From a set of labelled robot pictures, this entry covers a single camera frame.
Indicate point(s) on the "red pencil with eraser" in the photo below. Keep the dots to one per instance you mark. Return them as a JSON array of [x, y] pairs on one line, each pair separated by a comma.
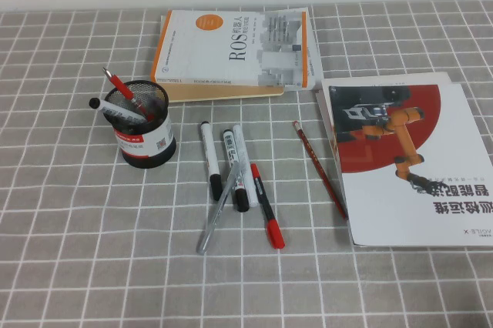
[[316, 162]]

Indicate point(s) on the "brochure with orange robot arm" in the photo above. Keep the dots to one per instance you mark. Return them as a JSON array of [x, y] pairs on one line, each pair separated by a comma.
[[404, 208]]

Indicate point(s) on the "black pen with red cap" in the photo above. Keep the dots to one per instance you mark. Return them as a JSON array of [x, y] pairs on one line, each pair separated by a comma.
[[265, 205]]

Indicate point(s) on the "clear grey ballpoint pen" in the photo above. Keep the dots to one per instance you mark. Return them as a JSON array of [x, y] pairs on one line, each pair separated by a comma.
[[215, 212]]

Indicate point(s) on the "black mesh pen holder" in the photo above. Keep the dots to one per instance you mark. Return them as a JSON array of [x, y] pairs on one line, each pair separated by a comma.
[[150, 154]]

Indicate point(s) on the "red ballpoint pen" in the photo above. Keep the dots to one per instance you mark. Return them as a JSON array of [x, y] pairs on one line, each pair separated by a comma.
[[122, 87]]

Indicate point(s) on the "labelled marker with black cap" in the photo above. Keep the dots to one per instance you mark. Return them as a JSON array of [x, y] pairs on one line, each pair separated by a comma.
[[231, 151]]

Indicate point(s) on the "white marker with black cap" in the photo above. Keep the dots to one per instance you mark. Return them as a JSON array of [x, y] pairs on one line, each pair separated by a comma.
[[210, 151], [111, 108]]

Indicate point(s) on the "white ROS book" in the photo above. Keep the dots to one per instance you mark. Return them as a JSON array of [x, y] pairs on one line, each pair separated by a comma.
[[215, 54]]

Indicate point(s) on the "grey checked tablecloth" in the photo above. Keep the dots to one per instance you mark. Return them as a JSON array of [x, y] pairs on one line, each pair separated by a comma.
[[123, 285]]

